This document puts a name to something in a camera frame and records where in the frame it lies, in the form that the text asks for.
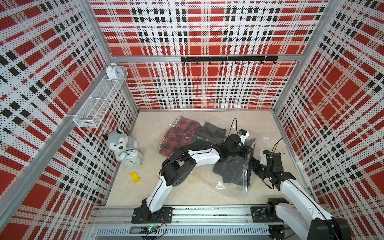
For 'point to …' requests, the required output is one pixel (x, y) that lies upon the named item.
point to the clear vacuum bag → (218, 180)
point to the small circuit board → (150, 229)
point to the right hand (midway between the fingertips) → (250, 164)
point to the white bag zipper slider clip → (267, 138)
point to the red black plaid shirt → (179, 134)
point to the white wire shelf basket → (90, 113)
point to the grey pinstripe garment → (236, 169)
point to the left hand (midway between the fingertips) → (255, 149)
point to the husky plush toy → (117, 141)
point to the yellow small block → (135, 177)
